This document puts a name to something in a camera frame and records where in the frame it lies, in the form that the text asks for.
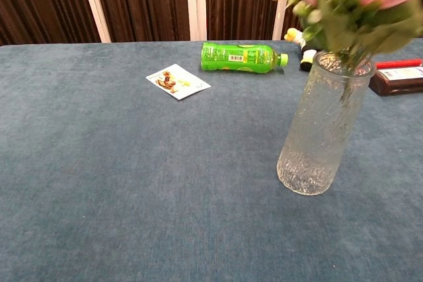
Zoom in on small picture card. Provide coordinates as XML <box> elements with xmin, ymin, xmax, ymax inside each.
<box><xmin>145</xmin><ymin>63</ymin><xmax>212</xmax><ymax>101</ymax></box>

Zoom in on pink artificial flower bouquet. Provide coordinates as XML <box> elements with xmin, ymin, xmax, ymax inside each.
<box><xmin>271</xmin><ymin>0</ymin><xmax>423</xmax><ymax>106</ymax></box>

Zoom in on brown medicine bottle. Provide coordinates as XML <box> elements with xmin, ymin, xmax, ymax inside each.
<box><xmin>368</xmin><ymin>66</ymin><xmax>423</xmax><ymax>97</ymax></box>

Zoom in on green plastic drink bottle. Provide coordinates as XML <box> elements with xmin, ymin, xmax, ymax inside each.
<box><xmin>200</xmin><ymin>41</ymin><xmax>289</xmax><ymax>73</ymax></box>

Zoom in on white partition frame post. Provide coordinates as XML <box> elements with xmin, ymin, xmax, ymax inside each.
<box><xmin>272</xmin><ymin>0</ymin><xmax>294</xmax><ymax>41</ymax></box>
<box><xmin>184</xmin><ymin>0</ymin><xmax>208</xmax><ymax>42</ymax></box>
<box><xmin>77</xmin><ymin>0</ymin><xmax>112</xmax><ymax>44</ymax></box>

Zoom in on teal carpeted table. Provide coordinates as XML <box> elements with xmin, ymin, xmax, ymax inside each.
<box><xmin>0</xmin><ymin>40</ymin><xmax>423</xmax><ymax>282</ymax></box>

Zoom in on black and white plush toy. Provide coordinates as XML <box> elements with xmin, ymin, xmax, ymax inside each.
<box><xmin>284</xmin><ymin>27</ymin><xmax>328</xmax><ymax>73</ymax></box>

